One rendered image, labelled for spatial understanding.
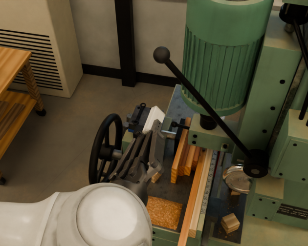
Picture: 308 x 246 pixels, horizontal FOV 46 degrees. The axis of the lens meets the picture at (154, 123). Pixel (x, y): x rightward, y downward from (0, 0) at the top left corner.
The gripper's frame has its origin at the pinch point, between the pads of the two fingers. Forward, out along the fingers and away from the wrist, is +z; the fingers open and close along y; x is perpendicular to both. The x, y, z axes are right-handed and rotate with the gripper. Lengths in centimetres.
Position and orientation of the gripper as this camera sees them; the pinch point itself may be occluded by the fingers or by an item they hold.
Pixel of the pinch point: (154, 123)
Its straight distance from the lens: 74.5
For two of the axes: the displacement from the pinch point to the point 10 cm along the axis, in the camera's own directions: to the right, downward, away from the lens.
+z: 2.7, -7.3, 6.3
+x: -6.5, -6.2, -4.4
